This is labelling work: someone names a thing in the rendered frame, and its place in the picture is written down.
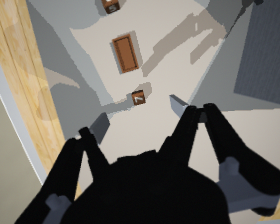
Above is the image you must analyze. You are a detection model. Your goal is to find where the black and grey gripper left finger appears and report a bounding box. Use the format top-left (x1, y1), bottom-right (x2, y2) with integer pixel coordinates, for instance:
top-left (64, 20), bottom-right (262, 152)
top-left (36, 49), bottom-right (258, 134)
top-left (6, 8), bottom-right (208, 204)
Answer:
top-left (14, 112), bottom-right (122, 224)

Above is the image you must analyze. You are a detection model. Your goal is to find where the brown wooden tray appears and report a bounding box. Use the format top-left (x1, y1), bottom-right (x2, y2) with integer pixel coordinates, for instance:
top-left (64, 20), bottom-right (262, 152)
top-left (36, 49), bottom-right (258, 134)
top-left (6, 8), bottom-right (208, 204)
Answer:
top-left (112, 34), bottom-right (139, 73)

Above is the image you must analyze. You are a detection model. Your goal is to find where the brown cube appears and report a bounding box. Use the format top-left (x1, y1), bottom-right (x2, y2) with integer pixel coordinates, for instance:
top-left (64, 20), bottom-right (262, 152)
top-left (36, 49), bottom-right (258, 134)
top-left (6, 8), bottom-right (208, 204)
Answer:
top-left (101, 0), bottom-right (120, 14)
top-left (132, 90), bottom-right (146, 106)

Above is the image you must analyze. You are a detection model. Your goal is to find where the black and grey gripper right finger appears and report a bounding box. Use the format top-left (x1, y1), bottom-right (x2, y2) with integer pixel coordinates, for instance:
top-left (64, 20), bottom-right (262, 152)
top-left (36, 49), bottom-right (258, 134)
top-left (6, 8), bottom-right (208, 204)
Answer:
top-left (143, 94), bottom-right (280, 217)

